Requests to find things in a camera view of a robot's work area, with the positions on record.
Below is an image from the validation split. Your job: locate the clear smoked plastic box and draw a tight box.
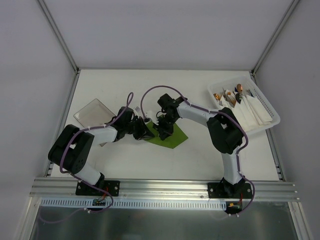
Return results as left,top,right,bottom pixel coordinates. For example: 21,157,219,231
73,98,117,147

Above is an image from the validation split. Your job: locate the right frame post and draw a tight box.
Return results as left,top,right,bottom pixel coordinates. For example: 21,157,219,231
251,0,301,77

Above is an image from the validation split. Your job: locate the aluminium rail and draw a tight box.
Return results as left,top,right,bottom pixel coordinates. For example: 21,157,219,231
29,177,301,202

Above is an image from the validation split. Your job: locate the frame post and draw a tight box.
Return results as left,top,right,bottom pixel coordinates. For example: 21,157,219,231
36,0,79,73
251,0,301,77

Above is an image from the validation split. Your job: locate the white rolled napkin bundle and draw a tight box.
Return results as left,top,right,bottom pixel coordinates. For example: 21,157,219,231
245,95,272,126

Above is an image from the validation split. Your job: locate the copper fork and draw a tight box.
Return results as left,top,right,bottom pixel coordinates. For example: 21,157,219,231
228,93,237,105

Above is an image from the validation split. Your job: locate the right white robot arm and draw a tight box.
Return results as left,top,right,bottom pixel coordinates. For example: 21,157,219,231
153,94,248,198

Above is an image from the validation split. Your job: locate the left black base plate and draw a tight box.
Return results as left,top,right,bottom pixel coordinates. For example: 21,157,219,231
75,180,121,197

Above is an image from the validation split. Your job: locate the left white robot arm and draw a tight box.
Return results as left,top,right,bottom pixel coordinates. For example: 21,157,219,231
48,106,155,195

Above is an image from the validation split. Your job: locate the copper spoon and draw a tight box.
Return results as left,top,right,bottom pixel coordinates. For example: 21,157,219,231
236,83,243,95

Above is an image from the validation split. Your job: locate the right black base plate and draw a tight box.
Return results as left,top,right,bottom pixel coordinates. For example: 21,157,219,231
207,182,253,199

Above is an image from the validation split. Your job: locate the left frame post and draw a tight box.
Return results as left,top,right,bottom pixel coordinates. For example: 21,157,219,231
36,0,79,73

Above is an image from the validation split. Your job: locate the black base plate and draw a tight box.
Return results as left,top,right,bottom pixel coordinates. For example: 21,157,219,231
207,182,253,199
75,180,121,197

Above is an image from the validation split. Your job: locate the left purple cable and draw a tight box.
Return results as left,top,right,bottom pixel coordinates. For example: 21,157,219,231
59,91,135,213

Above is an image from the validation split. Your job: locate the white plastic basket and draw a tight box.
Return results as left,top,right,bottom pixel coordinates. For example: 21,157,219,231
207,75,281,135

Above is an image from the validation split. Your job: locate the green paper napkin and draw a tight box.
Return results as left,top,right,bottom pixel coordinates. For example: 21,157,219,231
146,122,188,149

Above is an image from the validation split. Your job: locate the white slotted cable duct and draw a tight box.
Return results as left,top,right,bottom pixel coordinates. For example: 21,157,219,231
40,197,227,211

